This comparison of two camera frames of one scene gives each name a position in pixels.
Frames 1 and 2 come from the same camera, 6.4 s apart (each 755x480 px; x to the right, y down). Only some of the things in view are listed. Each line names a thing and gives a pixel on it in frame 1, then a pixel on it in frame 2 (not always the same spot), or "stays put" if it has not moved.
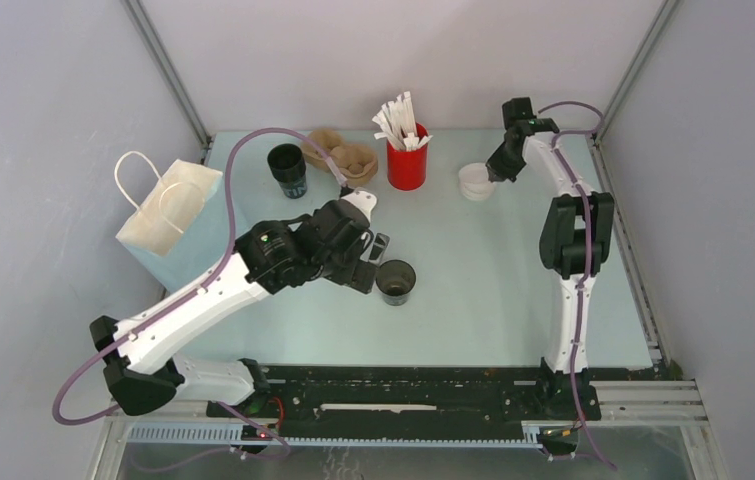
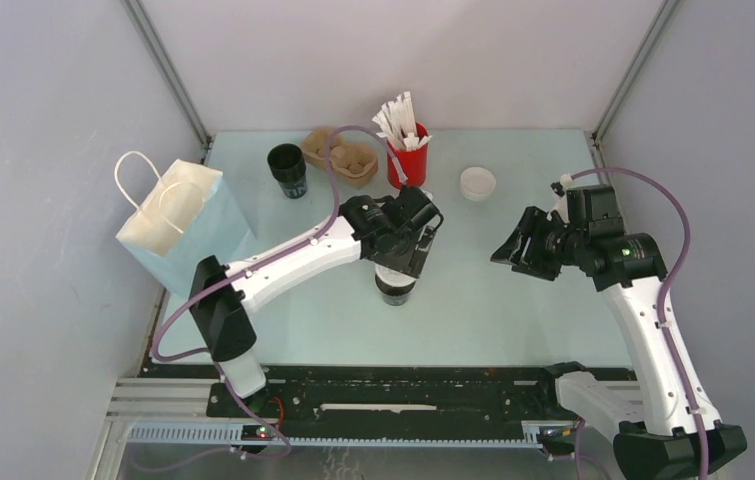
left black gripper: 359,273 to 411,261
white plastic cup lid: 474,182 stays put
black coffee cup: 395,279 stays put
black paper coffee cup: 288,167 stays put
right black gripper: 500,170 to 533,223
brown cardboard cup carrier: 355,163 stays put
